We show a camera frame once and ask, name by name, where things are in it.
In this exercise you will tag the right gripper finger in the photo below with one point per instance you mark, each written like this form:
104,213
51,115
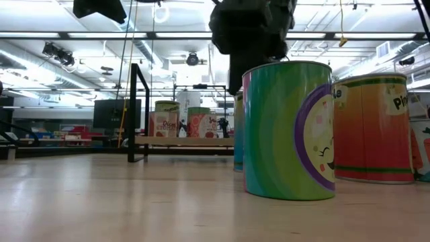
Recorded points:
284,27
242,27

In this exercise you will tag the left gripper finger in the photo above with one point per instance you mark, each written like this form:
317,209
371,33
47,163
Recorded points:
100,6

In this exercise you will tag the cherries can yellow blue label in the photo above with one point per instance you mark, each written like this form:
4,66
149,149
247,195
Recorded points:
238,134

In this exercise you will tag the tomatoes can yellow label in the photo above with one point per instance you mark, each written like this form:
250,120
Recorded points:
167,106

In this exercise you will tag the pineapple can orange label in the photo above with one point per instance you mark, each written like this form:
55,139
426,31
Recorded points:
369,134

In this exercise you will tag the carrots can white teal label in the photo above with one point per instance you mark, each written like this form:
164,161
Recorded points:
421,151

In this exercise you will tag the round black ceiling fixture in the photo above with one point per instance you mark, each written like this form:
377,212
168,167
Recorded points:
192,59

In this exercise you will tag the black ceiling disc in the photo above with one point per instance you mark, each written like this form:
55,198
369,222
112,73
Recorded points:
107,68
107,73

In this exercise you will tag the small black device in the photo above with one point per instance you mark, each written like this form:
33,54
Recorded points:
224,126

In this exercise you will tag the black monitor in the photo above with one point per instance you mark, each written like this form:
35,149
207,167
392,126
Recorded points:
107,114

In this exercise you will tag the red storage boxes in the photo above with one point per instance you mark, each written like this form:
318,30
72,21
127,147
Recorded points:
80,131

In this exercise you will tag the black ceiling speaker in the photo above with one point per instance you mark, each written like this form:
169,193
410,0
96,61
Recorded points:
407,61

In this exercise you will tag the blue storage bin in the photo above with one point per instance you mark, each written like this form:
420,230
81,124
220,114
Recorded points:
43,135

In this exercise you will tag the black overhead frame bar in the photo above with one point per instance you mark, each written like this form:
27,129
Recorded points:
151,35

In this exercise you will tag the black table edge rail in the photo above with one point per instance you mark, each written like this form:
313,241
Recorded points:
67,151

